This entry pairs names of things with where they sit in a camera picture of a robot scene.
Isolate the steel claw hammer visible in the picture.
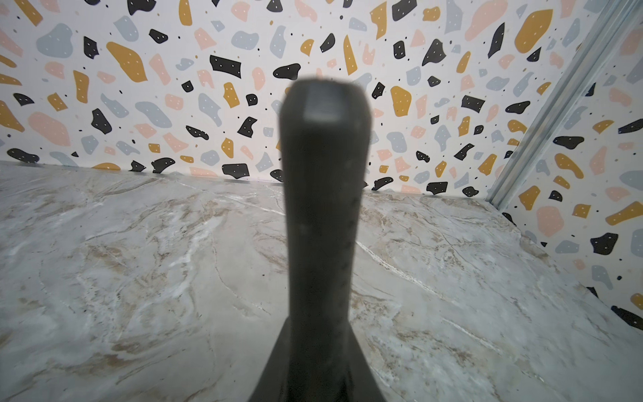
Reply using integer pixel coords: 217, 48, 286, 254
251, 79, 383, 401

